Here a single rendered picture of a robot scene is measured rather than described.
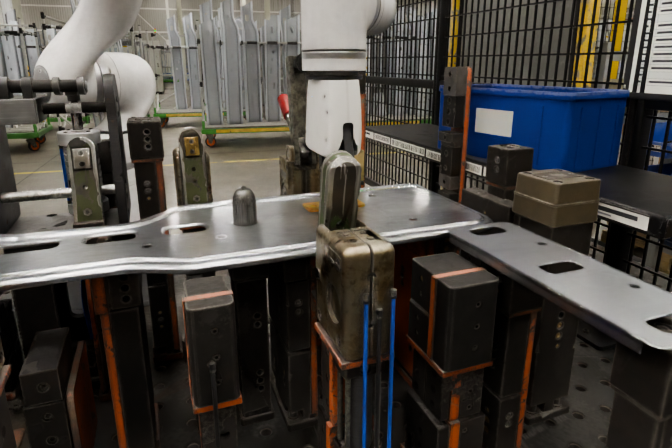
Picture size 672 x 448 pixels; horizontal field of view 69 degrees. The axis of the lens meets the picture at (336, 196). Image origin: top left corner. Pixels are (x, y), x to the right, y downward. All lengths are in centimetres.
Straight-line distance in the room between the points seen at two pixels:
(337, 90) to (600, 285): 36
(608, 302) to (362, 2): 43
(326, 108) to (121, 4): 51
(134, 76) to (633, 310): 96
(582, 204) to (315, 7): 42
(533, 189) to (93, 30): 80
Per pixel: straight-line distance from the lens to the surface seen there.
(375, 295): 46
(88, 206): 77
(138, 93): 112
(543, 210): 69
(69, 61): 105
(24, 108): 79
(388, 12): 70
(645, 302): 52
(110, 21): 102
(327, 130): 62
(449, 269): 57
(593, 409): 89
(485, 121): 96
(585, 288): 52
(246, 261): 55
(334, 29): 62
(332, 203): 49
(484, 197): 80
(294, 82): 80
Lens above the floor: 121
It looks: 15 degrees down
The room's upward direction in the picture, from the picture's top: straight up
